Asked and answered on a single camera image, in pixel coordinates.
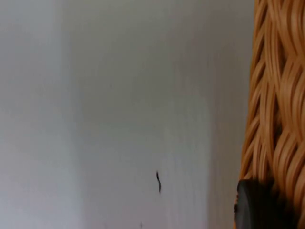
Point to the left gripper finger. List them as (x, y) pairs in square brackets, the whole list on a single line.
[(255, 207)]

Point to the pale brown wicker basket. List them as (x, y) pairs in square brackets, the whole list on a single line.
[(278, 95)]

